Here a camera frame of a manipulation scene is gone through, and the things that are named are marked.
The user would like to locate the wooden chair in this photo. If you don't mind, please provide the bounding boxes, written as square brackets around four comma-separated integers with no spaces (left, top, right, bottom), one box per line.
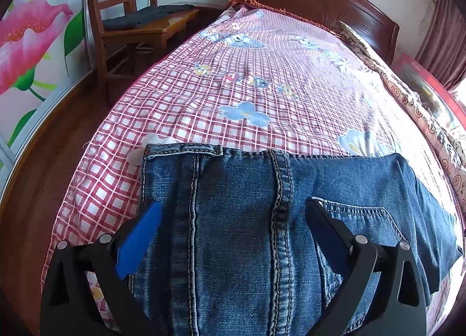
[88,0,198,102]

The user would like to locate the dark cloth on chair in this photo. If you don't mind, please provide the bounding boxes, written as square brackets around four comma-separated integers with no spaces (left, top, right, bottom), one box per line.
[103,4,194,31]

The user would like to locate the wooden bedside table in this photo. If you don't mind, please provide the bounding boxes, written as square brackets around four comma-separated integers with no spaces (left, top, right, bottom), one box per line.
[186,2,227,36]

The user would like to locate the pink checked bed sheet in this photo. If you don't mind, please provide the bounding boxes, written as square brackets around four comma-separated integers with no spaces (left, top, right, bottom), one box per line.
[40,5,464,336]

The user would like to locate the blue denim jeans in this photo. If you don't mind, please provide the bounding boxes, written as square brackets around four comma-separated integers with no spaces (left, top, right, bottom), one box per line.
[133,144,462,335]

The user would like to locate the orange fringed blanket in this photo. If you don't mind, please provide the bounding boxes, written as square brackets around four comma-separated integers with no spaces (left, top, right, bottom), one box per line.
[227,0,336,35]

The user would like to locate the floral quilt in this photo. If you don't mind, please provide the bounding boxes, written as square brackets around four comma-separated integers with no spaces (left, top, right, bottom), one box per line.
[332,21,465,206]

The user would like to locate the maroon curtain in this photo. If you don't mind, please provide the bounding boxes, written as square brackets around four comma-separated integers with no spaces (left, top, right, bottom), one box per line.
[415,0,465,91]

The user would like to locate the floral wardrobe door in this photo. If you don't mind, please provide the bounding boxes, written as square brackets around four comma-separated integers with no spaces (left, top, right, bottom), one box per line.
[1,0,92,192]

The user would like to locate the red framed cartoon board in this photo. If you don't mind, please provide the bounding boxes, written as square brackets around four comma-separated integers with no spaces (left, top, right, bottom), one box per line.
[393,54,465,149]

